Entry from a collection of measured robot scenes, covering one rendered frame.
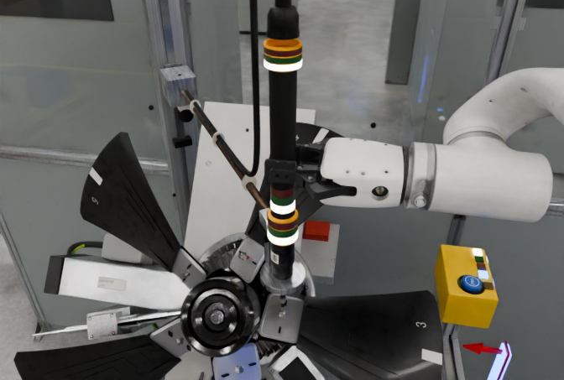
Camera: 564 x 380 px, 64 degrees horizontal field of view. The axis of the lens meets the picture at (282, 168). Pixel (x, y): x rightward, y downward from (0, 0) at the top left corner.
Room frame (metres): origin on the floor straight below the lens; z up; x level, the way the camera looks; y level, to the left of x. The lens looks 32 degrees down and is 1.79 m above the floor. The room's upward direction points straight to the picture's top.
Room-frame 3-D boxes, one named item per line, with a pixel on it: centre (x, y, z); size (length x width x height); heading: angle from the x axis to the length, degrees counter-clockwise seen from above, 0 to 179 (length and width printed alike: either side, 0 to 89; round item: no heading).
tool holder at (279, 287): (0.52, 0.00, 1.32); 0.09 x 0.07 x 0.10; 24
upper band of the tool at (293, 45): (0.51, 0.00, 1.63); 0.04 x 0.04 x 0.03
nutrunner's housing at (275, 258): (0.51, 0.00, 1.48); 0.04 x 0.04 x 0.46
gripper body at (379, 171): (0.49, -0.11, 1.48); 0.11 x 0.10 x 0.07; 80
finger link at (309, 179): (0.47, -0.01, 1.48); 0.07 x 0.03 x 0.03; 80
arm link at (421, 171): (0.48, -0.17, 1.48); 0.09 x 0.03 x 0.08; 170
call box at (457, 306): (0.73, -0.41, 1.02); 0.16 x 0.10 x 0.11; 170
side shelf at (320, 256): (1.07, 0.01, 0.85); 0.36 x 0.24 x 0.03; 80
